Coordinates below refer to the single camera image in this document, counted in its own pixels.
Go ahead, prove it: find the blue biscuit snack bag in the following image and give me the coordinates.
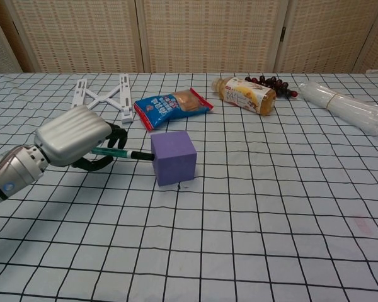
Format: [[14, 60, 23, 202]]
[[134, 87, 215, 132]]

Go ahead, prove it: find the yellow tea drink bottle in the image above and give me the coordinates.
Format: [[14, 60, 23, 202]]
[[211, 76, 277, 116]]

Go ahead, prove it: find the white black checkered tablecloth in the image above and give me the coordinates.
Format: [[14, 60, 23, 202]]
[[0, 69, 378, 302]]

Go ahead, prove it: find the purple foam cube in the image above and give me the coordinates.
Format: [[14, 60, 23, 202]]
[[150, 130, 198, 188]]

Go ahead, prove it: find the woven folding screen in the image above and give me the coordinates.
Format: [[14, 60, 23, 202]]
[[0, 0, 378, 75]]

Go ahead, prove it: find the white folding laptop stand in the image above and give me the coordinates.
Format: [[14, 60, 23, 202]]
[[71, 73, 135, 123]]

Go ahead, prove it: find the green black marker pen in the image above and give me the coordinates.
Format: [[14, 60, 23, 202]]
[[90, 148, 156, 162]]

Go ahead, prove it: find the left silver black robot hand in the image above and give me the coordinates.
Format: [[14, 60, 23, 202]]
[[34, 105, 129, 172]]

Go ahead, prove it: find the dark red grape bunch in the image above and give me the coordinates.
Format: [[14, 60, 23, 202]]
[[244, 74, 299, 99]]

